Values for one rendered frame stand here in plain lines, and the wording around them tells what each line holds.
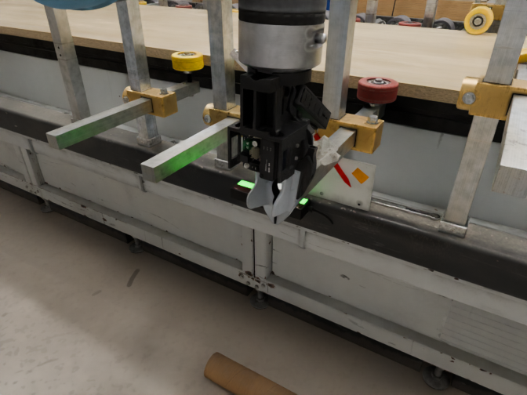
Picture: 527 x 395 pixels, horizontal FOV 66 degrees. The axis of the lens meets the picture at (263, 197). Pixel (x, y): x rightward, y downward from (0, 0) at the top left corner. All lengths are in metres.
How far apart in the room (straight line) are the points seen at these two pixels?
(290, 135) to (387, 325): 0.97
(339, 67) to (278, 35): 0.33
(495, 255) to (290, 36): 0.53
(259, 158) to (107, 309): 1.26
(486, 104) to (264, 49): 0.39
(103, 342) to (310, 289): 0.73
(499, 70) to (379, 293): 0.78
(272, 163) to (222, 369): 0.94
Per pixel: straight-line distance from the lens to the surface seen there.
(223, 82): 0.87
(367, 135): 0.74
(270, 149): 0.44
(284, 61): 0.42
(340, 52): 0.73
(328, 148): 0.64
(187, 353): 1.45
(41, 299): 1.79
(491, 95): 0.69
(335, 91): 0.75
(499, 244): 0.81
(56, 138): 0.87
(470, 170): 0.74
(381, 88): 0.85
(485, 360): 1.35
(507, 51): 0.68
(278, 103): 0.44
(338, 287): 1.32
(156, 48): 1.24
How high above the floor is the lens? 1.14
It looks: 32 degrees down
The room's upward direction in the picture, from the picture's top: straight up
